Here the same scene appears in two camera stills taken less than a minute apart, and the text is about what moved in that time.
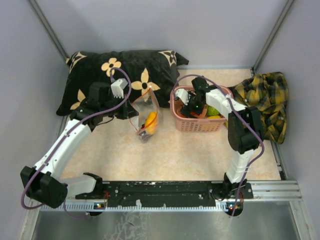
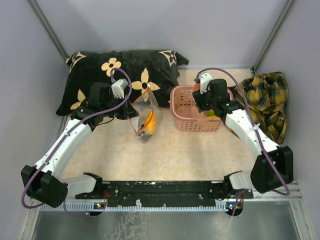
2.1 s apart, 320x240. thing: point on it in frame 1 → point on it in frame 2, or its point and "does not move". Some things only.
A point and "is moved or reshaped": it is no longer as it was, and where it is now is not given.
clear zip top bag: x=146 y=114 does not move
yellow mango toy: x=150 y=125 does not move
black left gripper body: x=121 y=112 does not move
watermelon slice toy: x=200 y=115 is moved or reshaped
